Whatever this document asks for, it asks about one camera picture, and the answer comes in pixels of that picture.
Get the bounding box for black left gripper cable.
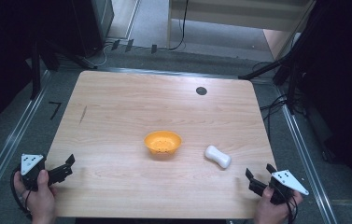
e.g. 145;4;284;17
9;167;34;219

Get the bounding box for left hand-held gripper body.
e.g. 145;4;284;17
19;153;50;191

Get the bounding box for orange plastic bowl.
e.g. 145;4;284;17
143;130;183;156

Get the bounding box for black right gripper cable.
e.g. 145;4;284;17
284;189;300;224

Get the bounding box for black metal stand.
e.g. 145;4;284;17
238;46;305;116
29;38;60;101

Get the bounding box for black hanging cable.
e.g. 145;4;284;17
167;0;190;51

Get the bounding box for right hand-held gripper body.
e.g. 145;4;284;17
268;169;310;206

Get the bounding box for black floor cables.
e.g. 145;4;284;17
259;61;308;143

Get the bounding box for white shelf unit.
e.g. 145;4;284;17
166;0;317;61

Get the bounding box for white floor cable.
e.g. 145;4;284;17
92;42;112;67

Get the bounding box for black cabinet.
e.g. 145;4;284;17
69;0;116;58

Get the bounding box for metal floor rail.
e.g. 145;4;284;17
275;87;340;224
0;69;52;216
97;66;277;84

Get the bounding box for person's left hand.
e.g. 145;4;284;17
13;169;58;224

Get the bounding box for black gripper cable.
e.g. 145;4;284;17
9;167;34;219
284;189;300;224

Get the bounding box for person's right hand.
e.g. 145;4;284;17
252;186;304;224

